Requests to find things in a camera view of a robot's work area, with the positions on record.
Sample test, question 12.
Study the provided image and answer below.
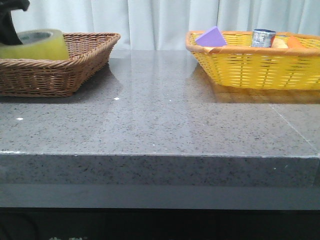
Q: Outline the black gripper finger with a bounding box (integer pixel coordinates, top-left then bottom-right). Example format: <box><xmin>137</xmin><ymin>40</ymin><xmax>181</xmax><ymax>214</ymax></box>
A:
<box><xmin>0</xmin><ymin>0</ymin><xmax>30</xmax><ymax>46</ymax></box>

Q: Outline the yellow tape roll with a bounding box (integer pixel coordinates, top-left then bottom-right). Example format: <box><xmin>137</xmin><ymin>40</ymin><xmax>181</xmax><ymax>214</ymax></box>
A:
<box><xmin>0</xmin><ymin>29</ymin><xmax>69</xmax><ymax>61</ymax></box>

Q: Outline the brown wicker basket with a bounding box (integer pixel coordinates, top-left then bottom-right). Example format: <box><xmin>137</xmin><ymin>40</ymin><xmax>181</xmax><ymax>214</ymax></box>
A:
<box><xmin>0</xmin><ymin>32</ymin><xmax>121</xmax><ymax>98</ymax></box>

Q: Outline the white curtain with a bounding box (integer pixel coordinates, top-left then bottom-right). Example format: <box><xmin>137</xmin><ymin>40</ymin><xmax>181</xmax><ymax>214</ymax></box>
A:
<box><xmin>11</xmin><ymin>0</ymin><xmax>320</xmax><ymax>51</ymax></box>

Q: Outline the purple foam block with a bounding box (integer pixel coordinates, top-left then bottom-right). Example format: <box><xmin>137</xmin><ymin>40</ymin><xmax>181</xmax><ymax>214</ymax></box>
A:
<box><xmin>195</xmin><ymin>26</ymin><xmax>227</xmax><ymax>47</ymax></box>

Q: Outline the blue white can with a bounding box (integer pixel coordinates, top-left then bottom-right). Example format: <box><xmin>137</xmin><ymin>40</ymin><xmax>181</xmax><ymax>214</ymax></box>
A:
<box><xmin>251</xmin><ymin>28</ymin><xmax>277</xmax><ymax>48</ymax></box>

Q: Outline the beige bread piece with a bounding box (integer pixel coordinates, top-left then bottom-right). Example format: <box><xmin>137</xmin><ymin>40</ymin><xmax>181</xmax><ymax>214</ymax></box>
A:
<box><xmin>271</xmin><ymin>37</ymin><xmax>289</xmax><ymax>49</ymax></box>

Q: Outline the orange carrot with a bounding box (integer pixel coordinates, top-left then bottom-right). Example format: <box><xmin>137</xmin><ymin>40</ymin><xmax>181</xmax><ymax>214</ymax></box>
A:
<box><xmin>287</xmin><ymin>36</ymin><xmax>306</xmax><ymax>49</ymax></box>

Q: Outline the yellow woven basket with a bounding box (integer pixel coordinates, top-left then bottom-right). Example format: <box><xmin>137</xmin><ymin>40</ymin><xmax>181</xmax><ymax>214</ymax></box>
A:
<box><xmin>185</xmin><ymin>30</ymin><xmax>320</xmax><ymax>91</ymax></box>

